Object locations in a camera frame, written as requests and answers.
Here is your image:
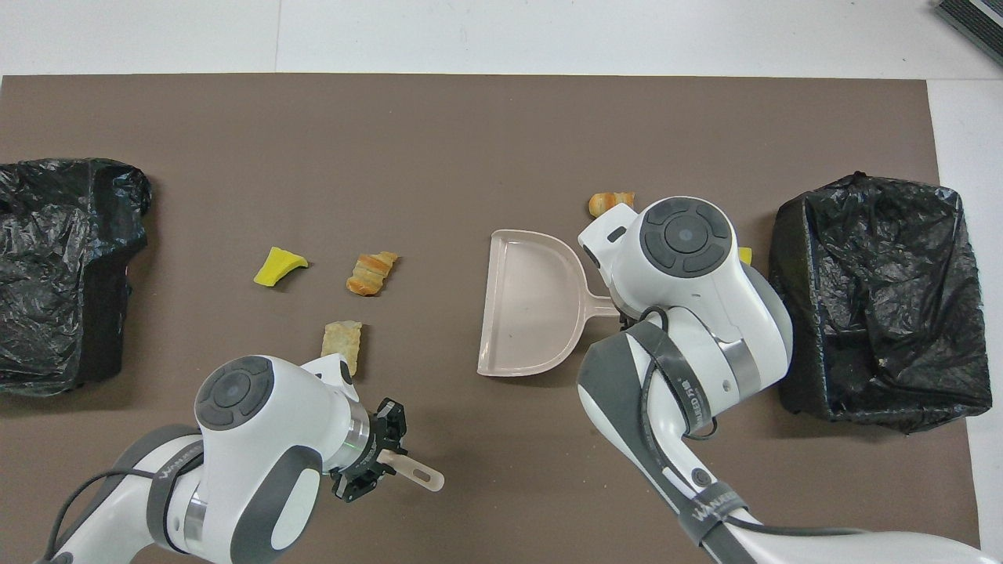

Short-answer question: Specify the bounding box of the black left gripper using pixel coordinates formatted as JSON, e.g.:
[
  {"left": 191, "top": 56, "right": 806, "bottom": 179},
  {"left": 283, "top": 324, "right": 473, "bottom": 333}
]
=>
[{"left": 332, "top": 398, "right": 410, "bottom": 502}]

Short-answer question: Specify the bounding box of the beige plastic dustpan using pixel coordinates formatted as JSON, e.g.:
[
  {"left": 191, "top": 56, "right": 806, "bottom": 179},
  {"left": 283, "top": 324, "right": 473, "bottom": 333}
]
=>
[{"left": 477, "top": 229, "right": 621, "bottom": 378}]

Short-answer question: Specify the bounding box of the pale beige sponge chunk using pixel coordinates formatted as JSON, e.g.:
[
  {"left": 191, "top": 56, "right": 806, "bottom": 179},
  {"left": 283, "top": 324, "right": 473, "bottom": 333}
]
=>
[{"left": 321, "top": 320, "right": 364, "bottom": 377}]

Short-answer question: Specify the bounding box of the black bag lined bin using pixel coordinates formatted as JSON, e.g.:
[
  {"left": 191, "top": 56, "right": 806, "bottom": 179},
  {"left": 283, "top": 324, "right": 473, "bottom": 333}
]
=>
[
  {"left": 0, "top": 158, "right": 154, "bottom": 398},
  {"left": 768, "top": 172, "right": 994, "bottom": 434}
]

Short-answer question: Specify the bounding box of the brown table mat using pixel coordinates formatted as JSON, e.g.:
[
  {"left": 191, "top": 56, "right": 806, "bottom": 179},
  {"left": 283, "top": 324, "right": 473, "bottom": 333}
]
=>
[{"left": 0, "top": 74, "right": 982, "bottom": 564}]

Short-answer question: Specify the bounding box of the grey ribbed panel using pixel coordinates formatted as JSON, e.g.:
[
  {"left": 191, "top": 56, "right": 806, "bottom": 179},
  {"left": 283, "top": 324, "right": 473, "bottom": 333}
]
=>
[{"left": 935, "top": 0, "right": 1003, "bottom": 67}]

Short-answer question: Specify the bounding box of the left arm gripper cable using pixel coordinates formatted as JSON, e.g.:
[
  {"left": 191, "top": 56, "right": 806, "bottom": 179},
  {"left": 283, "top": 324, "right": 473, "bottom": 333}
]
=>
[{"left": 43, "top": 446, "right": 208, "bottom": 564}]

